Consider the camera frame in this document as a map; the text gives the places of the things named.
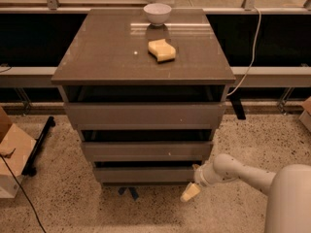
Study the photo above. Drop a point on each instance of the cardboard box left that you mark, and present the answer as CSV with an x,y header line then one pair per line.
x,y
15,146

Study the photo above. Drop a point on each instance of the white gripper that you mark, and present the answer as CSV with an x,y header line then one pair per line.
x,y
200,176

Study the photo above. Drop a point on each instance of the black stand leg right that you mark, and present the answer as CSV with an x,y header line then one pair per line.
x,y
237,108

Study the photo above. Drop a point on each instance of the blue tape cross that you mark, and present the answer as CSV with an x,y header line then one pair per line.
x,y
132,190

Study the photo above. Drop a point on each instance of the grey drawer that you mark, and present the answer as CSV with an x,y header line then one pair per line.
x,y
180,151
144,175
85,116

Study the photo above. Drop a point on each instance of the grey bottom drawer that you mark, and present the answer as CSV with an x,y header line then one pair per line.
x,y
144,175

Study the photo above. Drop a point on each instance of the black stand leg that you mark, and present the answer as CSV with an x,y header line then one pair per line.
x,y
29,168
237,108

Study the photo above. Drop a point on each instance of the grey top drawer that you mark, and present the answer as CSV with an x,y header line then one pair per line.
x,y
85,116

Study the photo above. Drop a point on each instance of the black stand leg left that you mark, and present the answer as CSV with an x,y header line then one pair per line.
x,y
29,168

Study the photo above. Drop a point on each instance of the cardboard box right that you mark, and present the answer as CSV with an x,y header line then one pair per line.
x,y
305,117

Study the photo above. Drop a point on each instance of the grey middle drawer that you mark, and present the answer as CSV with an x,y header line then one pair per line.
x,y
180,151

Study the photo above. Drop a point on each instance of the white ceramic bowl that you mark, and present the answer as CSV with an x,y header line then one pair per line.
x,y
157,13

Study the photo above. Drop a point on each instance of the cardboard box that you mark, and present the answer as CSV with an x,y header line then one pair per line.
x,y
305,117
15,146

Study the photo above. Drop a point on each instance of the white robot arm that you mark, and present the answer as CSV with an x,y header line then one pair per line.
x,y
288,191

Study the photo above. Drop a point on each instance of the yellow sponge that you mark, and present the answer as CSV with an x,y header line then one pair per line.
x,y
161,50

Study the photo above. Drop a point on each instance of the grey drawer cabinet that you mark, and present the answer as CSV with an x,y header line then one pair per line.
x,y
109,63

